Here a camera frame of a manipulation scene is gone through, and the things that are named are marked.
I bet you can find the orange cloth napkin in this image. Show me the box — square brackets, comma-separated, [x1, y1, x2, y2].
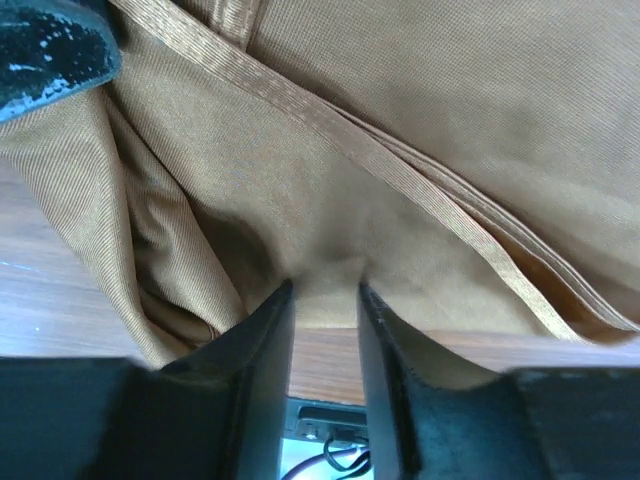
[1, 1, 639, 367]

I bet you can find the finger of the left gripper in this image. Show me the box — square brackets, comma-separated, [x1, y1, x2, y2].
[1, 0, 121, 123]

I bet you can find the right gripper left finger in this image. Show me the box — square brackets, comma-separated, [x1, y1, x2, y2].
[1, 282, 294, 479]

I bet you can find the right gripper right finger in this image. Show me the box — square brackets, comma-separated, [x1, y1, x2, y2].
[357, 285, 639, 479]

